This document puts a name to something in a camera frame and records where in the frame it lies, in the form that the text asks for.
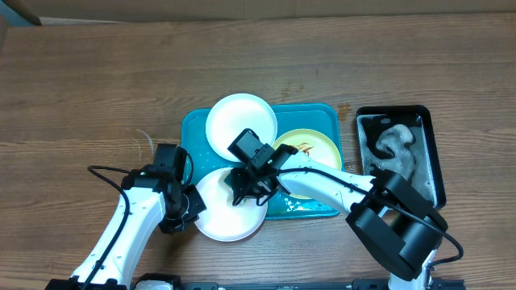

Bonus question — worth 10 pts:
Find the white plate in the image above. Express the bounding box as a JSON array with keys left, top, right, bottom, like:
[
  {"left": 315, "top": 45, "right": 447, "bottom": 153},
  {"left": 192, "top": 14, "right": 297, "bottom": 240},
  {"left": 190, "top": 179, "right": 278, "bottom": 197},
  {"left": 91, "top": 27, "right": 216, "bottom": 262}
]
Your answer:
[
  {"left": 195, "top": 168, "right": 268, "bottom": 242},
  {"left": 206, "top": 93, "right": 278, "bottom": 162}
]

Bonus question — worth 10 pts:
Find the yellow green scrub sponge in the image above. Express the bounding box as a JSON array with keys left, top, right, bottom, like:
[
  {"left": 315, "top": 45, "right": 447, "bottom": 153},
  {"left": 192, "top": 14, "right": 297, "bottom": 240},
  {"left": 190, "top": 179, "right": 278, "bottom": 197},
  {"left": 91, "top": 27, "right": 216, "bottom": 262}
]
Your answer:
[{"left": 218, "top": 171, "right": 232, "bottom": 191}]

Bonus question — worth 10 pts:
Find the teal plastic tray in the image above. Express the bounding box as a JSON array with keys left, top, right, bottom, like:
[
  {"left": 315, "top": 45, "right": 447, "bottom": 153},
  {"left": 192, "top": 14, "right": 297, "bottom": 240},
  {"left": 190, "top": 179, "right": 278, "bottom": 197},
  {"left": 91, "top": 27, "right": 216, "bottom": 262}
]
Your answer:
[{"left": 181, "top": 103, "right": 342, "bottom": 220}]

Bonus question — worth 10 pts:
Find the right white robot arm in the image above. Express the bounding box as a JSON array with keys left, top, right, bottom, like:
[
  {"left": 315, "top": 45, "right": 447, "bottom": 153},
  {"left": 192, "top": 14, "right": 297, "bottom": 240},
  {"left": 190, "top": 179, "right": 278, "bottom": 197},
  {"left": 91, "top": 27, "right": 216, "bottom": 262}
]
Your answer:
[{"left": 232, "top": 145, "right": 447, "bottom": 289}]

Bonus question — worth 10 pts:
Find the black soapy water tray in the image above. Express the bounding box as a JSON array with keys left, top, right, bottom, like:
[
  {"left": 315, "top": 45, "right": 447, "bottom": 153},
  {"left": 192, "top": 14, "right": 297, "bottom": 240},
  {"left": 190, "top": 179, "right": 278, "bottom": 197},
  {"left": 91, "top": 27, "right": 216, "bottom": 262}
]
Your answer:
[{"left": 356, "top": 105, "right": 447, "bottom": 209}]

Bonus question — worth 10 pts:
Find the yellow-green rimmed plate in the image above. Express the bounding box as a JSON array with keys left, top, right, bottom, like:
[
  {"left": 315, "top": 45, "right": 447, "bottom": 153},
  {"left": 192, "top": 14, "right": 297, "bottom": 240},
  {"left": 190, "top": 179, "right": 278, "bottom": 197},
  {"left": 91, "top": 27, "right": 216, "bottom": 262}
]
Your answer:
[{"left": 273, "top": 128, "right": 343, "bottom": 201}]

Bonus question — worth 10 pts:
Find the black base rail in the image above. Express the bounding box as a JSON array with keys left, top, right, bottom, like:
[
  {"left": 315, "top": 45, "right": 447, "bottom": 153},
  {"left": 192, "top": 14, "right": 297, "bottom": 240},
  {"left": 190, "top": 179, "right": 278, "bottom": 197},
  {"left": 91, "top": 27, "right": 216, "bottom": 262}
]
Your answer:
[{"left": 131, "top": 274, "right": 466, "bottom": 290}]

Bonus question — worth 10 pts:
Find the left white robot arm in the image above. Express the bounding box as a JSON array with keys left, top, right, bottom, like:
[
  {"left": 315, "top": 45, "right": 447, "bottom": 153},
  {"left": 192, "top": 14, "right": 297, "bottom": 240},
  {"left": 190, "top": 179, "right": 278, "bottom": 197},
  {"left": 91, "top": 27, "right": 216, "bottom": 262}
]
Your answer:
[{"left": 46, "top": 172, "right": 206, "bottom": 289}]

